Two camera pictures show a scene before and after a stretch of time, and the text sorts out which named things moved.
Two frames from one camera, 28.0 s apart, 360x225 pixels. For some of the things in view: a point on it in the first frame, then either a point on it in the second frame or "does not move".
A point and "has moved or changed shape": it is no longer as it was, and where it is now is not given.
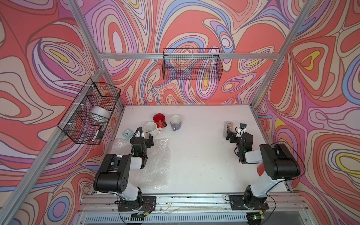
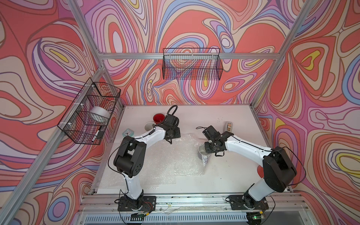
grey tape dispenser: (227, 125) does not move
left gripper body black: (146, 145) -> (175, 133)
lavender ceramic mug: (176, 121) has moved or changed shape
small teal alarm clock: (127, 133) does not move
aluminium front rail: (96, 203) does not move
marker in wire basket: (96, 133) does not move
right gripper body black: (235, 139) -> (210, 148)
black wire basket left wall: (90, 112) does not move
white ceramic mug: (151, 128) does not move
